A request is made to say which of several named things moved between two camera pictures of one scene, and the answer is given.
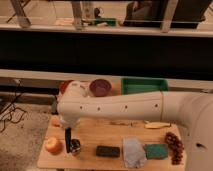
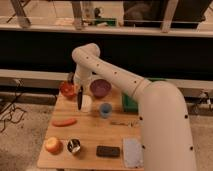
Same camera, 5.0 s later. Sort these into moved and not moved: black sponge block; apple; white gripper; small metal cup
Moved: white gripper
Not moved: black sponge block; apple; small metal cup
